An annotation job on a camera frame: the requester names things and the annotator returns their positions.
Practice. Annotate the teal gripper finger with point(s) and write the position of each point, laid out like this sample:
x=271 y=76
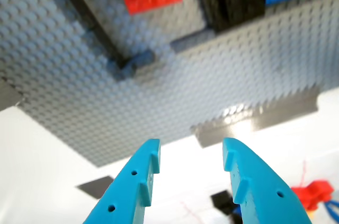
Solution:
x=265 y=195
x=124 y=195

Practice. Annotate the black lego cube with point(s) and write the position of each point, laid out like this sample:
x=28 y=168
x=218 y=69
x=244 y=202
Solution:
x=233 y=1

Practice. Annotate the small black block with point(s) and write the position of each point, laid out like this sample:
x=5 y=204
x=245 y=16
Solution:
x=225 y=202

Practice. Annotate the red blue printed object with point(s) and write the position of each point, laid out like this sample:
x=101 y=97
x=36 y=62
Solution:
x=315 y=192

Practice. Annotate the grey tape strip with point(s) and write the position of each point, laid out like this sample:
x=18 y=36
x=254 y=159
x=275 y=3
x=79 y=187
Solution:
x=278 y=112

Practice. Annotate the grey studded baseplate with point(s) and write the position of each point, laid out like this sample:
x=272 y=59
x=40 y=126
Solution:
x=79 y=102

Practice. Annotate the short dark grey brick row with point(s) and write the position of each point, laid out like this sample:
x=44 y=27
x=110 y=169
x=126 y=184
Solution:
x=140 y=58

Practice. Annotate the dark grey brick wall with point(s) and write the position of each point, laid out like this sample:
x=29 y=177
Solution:
x=185 y=42
x=87 y=14

